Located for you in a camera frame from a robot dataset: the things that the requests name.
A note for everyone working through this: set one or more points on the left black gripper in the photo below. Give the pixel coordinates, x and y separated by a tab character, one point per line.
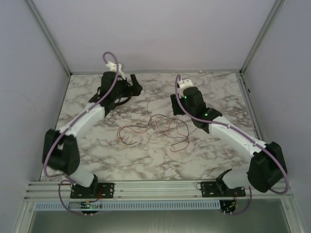
131	91

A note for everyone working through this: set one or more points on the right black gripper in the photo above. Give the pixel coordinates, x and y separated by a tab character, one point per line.
176	106

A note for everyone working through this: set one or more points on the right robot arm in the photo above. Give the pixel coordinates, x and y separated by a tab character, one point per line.
265	162

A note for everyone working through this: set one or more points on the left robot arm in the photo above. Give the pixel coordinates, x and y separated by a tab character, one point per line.
61	151

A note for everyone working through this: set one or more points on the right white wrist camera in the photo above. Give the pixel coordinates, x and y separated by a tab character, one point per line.
184	84

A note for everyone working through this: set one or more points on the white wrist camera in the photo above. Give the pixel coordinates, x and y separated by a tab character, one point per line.
184	84
116	68

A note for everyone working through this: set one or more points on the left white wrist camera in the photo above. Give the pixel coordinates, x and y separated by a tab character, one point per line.
116	68

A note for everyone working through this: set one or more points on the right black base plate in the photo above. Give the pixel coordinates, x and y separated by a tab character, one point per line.
211	189

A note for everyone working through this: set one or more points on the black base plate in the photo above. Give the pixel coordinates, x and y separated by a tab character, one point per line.
95	191
211	189

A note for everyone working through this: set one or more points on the left aluminium corner post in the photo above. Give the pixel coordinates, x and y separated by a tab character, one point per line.
49	36

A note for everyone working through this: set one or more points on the aluminium corner post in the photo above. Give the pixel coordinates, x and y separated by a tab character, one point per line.
49	36
262	34

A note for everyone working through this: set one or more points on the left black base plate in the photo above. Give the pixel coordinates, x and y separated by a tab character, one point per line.
95	191

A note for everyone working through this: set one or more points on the grey slotted cable duct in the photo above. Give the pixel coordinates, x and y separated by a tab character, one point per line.
129	205

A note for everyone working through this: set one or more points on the right aluminium corner post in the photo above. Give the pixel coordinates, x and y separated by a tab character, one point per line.
262	34

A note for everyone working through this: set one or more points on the aluminium front rail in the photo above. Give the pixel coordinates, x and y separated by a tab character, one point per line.
138	190

